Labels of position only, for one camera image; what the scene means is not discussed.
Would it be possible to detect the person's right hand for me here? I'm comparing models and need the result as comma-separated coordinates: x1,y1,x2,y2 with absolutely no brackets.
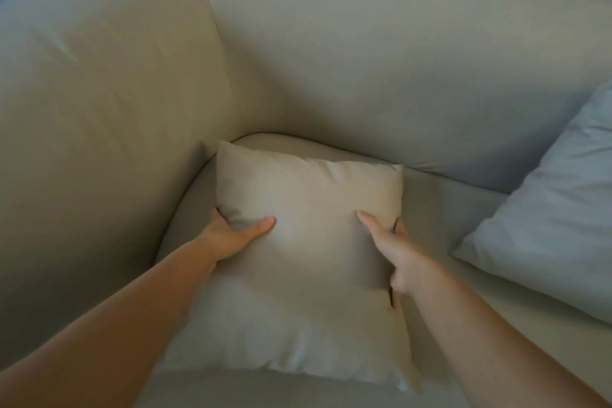
357,210,437,296

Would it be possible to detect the person's left hand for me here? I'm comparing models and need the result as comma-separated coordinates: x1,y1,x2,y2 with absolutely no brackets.
197,208,277,271

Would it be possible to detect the beige throw pillow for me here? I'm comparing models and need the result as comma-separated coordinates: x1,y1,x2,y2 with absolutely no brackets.
155,140,424,395

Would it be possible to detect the person's right forearm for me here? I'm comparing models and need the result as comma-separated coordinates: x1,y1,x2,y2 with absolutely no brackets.
404,261,612,408

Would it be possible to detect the person's left forearm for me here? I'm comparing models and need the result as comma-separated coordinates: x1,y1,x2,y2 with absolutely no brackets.
0,236,217,408

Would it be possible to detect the beige sofa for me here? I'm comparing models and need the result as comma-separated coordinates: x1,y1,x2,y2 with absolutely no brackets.
0,0,612,408

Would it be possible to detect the light grey pillow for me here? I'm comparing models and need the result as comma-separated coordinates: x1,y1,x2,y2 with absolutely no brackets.
450,79,612,325

